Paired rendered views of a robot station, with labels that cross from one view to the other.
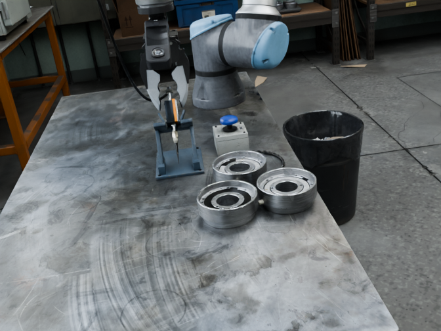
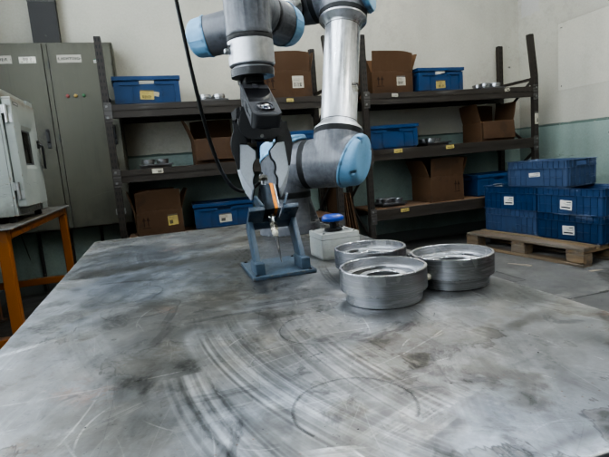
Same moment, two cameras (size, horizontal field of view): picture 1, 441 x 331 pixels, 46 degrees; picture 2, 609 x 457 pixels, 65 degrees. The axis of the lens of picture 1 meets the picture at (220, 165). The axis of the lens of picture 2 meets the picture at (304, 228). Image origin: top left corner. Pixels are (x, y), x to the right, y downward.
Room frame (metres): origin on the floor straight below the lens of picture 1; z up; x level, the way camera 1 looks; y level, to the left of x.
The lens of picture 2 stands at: (0.26, 0.21, 0.98)
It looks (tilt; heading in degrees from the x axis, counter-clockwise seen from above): 8 degrees down; 347
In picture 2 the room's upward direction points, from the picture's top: 5 degrees counter-clockwise
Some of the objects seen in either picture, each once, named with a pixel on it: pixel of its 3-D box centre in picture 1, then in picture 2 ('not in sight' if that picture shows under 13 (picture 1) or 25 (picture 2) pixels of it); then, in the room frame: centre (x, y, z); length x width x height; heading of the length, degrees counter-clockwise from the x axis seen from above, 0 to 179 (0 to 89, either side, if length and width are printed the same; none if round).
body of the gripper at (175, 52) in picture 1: (160, 34); (255, 107); (1.08, 0.09, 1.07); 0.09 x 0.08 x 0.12; 2
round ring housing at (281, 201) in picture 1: (287, 190); (451, 266); (0.81, -0.11, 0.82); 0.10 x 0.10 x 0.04
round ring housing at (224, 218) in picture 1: (228, 204); (382, 281); (0.79, -0.01, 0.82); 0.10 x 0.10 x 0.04
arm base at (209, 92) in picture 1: (217, 83); (288, 211); (1.42, -0.02, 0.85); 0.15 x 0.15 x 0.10
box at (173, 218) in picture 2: (141, 7); (159, 210); (4.49, 0.49, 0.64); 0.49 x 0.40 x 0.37; 99
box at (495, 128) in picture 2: not in sight; (487, 122); (4.70, -2.83, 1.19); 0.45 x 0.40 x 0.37; 89
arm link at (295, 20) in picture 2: not in sight; (267, 23); (1.16, 0.04, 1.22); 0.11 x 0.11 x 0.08; 51
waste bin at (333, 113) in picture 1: (323, 169); not in sight; (2.04, -0.45, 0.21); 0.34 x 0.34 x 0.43
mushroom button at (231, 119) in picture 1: (229, 127); (333, 228); (1.07, -0.03, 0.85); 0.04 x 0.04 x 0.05
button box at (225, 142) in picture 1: (230, 136); (333, 240); (1.08, -0.03, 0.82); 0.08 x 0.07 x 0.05; 4
